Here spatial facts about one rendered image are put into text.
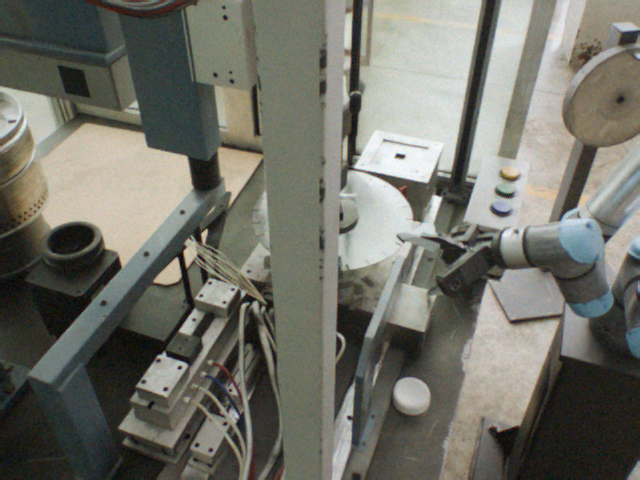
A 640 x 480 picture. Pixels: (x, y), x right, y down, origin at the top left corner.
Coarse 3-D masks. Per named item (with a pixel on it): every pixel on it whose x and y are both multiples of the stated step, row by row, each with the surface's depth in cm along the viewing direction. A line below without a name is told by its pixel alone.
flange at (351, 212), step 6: (342, 204) 126; (348, 204) 128; (354, 204) 128; (348, 210) 126; (354, 210) 127; (348, 216) 125; (354, 216) 125; (342, 222) 124; (348, 222) 124; (354, 222) 124; (342, 228) 123; (348, 228) 124
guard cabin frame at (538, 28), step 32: (544, 0) 129; (352, 32) 149; (544, 32) 133; (352, 64) 154; (224, 96) 174; (256, 96) 172; (512, 96) 144; (224, 128) 184; (256, 128) 179; (512, 128) 149; (352, 160) 172
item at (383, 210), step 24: (264, 192) 133; (360, 192) 133; (384, 192) 133; (264, 216) 127; (360, 216) 127; (384, 216) 126; (408, 216) 126; (264, 240) 121; (360, 240) 121; (384, 240) 121; (360, 264) 116
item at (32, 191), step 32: (0, 96) 137; (0, 128) 132; (0, 160) 123; (32, 160) 132; (0, 192) 125; (32, 192) 133; (0, 224) 129; (32, 224) 140; (0, 256) 136; (32, 256) 142
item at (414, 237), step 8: (424, 224) 122; (432, 224) 122; (400, 232) 121; (408, 232) 120; (416, 232) 119; (432, 232) 120; (408, 240) 120; (416, 240) 119; (424, 240) 118; (432, 248) 118
